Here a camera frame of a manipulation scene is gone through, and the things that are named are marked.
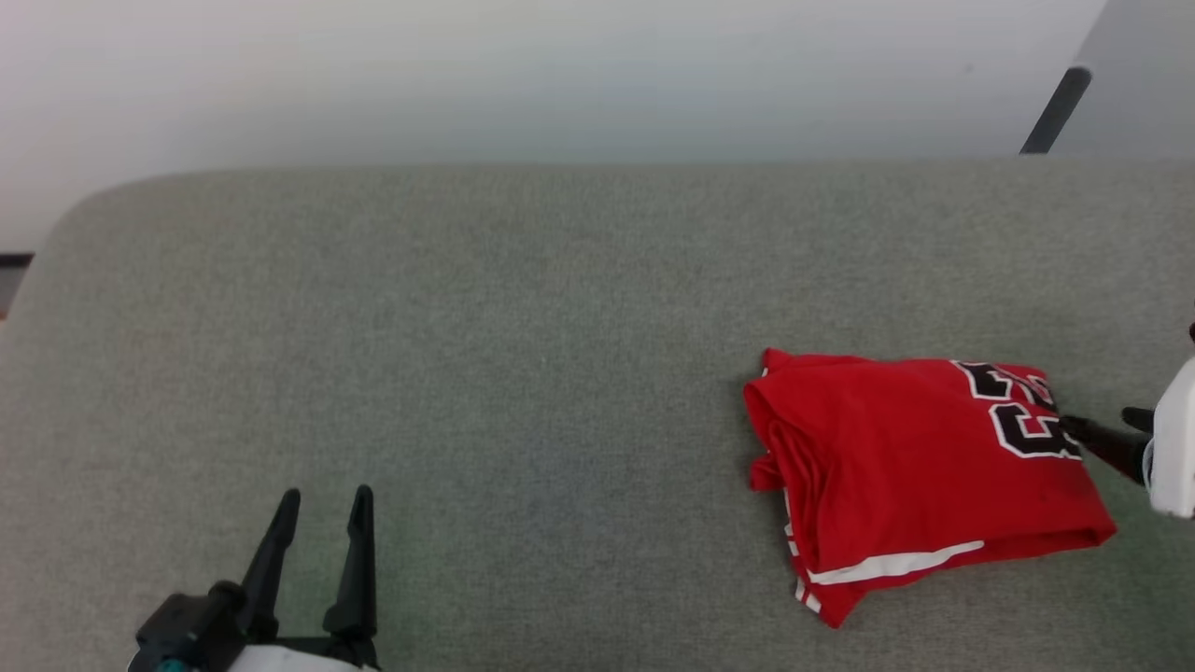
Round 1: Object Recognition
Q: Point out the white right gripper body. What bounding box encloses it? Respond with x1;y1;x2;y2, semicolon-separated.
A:
1146;353;1195;520

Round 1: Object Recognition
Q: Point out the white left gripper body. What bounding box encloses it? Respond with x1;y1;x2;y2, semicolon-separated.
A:
224;637;381;672

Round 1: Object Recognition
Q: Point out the dark grey slanted bar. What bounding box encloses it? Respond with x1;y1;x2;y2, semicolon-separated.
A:
1019;64;1094;156

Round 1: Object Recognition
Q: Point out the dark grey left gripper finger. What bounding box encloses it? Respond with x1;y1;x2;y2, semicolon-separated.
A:
323;484;379;644
237;487;302;646

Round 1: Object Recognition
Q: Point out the red Bulls basketball jersey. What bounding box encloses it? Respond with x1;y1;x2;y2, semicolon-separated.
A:
743;347;1118;630

